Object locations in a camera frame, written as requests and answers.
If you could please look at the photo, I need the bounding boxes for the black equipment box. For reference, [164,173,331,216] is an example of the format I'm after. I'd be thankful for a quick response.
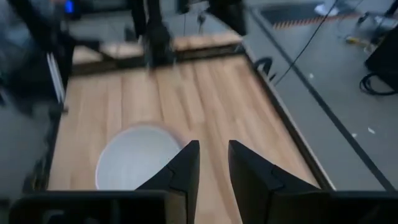
[9,0,103,106]

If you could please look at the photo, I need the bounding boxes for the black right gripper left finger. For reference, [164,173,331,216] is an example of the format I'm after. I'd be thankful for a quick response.
[135,139,200,224]

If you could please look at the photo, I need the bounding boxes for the black mat with striped edge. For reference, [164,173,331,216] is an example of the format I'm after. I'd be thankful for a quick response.
[260,1,368,30]

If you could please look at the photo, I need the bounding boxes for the black aluminium table frame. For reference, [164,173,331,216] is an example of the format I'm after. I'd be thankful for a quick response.
[27,43,338,192]

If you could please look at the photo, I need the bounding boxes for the long black floor cable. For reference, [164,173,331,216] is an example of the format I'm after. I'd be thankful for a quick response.
[273,0,340,86]

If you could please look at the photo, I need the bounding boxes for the black frame clamp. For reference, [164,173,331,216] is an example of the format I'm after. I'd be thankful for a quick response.
[253,57,277,82]

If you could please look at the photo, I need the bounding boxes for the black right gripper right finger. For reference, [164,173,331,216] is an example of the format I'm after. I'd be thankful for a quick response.
[228,139,331,224]

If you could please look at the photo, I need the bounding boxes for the white bowl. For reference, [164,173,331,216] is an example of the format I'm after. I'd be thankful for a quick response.
[95,124,183,191]

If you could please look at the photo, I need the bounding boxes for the small yellow object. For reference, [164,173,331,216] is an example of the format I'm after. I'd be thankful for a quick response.
[345,34,374,50]

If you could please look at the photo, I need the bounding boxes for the white object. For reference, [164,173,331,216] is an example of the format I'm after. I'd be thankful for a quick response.
[313,0,340,17]

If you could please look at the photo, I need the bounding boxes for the coiled black cable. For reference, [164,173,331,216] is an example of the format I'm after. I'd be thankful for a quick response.
[359,71,398,96]

